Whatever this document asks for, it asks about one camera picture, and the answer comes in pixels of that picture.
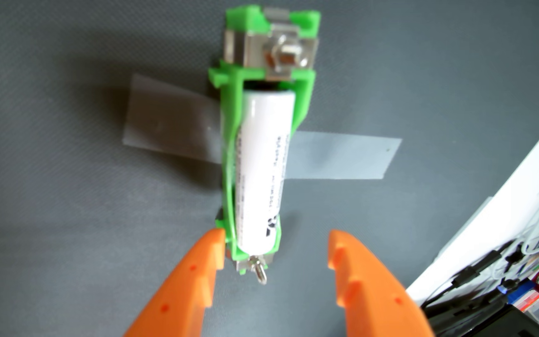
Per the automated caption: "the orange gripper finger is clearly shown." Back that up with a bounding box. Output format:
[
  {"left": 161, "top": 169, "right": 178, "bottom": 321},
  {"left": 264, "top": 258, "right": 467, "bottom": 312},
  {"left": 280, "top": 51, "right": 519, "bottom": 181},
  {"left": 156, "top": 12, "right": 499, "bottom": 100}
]
[
  {"left": 328, "top": 230, "right": 434, "bottom": 337},
  {"left": 124, "top": 228, "right": 227, "bottom": 337}
]

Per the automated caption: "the white cylindrical battery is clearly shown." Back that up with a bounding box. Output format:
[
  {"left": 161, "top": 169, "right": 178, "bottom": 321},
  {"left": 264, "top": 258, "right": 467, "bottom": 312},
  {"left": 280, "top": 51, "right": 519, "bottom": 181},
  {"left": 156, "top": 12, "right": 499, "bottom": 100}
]
[{"left": 234, "top": 90, "right": 297, "bottom": 256}]

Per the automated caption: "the green battery holder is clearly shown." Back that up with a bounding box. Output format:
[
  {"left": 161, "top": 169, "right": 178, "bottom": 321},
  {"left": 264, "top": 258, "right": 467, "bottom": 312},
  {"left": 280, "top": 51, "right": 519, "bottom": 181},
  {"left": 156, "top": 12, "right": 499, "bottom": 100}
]
[{"left": 209, "top": 5, "right": 322, "bottom": 286}]

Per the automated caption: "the black Dell laptop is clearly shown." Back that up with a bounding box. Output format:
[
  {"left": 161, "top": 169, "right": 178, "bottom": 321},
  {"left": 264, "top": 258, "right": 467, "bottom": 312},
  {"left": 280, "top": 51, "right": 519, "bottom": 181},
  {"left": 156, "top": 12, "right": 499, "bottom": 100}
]
[{"left": 426, "top": 300, "right": 539, "bottom": 337}]

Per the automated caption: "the dark grey table mat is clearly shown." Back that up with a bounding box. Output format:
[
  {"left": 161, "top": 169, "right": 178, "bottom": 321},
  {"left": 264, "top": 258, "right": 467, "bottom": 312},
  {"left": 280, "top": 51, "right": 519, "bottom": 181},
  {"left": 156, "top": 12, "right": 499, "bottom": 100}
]
[{"left": 0, "top": 0, "right": 539, "bottom": 337}]

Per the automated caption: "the grey tape strip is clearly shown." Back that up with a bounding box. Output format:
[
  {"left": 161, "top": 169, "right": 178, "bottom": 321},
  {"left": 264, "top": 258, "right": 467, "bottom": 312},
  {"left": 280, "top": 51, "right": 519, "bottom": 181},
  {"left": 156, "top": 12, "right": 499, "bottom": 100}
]
[{"left": 122, "top": 73, "right": 402, "bottom": 181}]

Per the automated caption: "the black cable with adapter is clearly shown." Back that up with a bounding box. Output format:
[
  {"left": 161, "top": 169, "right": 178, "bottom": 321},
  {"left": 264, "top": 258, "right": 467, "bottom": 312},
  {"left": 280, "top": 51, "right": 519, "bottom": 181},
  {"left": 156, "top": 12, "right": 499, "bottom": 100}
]
[{"left": 421, "top": 250, "right": 504, "bottom": 310}]

